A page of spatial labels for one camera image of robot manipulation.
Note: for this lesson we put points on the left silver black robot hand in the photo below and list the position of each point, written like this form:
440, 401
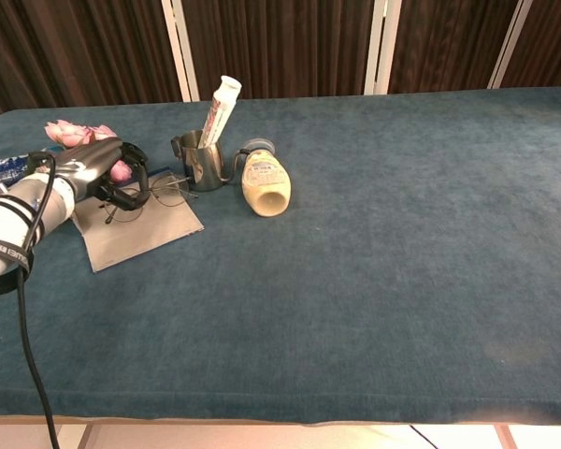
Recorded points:
86, 161

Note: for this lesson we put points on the wire-frame eyeglasses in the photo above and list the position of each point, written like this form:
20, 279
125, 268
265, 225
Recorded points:
166, 192

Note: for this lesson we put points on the blue glasses case grey lining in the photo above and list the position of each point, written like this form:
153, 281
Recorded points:
140, 236

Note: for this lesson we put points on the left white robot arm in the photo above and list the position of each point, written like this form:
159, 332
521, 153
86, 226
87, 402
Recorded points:
9, 220

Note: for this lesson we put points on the pink artificial rose bouquet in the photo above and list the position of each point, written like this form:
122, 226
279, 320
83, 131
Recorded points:
70, 132

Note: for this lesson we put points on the blue label plastic water bottle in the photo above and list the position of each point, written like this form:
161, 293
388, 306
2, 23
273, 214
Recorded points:
0, 174

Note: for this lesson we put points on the stainless steel milk pitcher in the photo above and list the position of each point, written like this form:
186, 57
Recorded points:
205, 163

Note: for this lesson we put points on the white toothpaste tube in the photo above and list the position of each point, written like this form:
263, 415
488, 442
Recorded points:
220, 112

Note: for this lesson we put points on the cream squeeze sauce bottle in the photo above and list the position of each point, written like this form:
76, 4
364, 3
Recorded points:
266, 182

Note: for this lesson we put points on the teal velvet tablecloth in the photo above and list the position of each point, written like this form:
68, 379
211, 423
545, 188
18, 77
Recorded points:
378, 262

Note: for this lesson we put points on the white partition frame post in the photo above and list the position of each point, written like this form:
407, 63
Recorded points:
509, 47
381, 47
180, 51

